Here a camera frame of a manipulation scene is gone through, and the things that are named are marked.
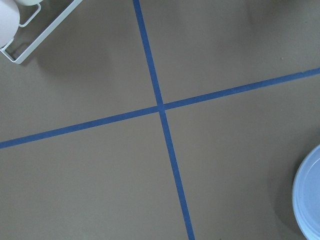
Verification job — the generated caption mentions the blue plastic plate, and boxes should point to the blue plastic plate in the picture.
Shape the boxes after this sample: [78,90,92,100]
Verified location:
[292,146,320,240]

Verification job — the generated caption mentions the pink plastic cup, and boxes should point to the pink plastic cup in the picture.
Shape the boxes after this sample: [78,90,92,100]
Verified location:
[0,0,20,48]

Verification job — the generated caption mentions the white wire cup rack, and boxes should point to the white wire cup rack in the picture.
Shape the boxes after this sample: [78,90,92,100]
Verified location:
[0,0,81,65]

